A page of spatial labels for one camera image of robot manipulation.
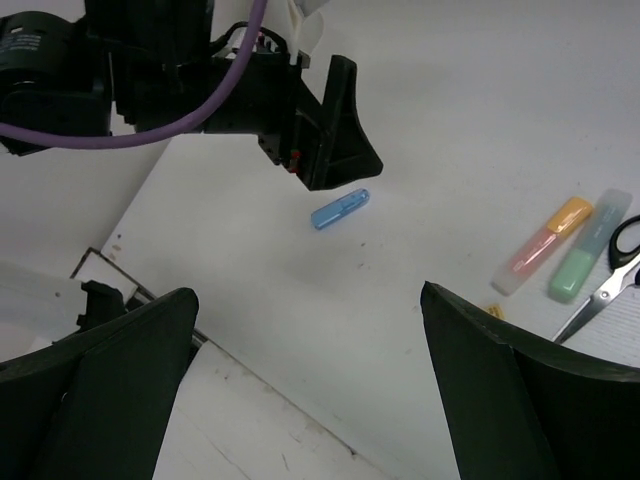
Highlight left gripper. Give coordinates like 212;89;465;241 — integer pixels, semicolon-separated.
114;30;383;191

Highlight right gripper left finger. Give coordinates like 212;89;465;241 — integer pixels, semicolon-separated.
1;288;199;479

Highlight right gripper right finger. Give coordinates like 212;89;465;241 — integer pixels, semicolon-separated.
420;282;639;479

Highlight blue transparent capped item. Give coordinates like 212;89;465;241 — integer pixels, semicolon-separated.
310;188;370;230

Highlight orange pink highlighter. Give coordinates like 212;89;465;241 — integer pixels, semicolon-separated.
491;196;594;296

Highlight green highlighter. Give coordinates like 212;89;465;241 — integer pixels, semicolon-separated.
548;189;633;303

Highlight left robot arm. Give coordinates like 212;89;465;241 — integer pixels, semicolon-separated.
1;1;383;191

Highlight small yellow eraser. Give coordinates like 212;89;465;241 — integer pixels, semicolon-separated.
485;304;505;320

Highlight black handled scissors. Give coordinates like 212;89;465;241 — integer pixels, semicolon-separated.
551;215;639;344

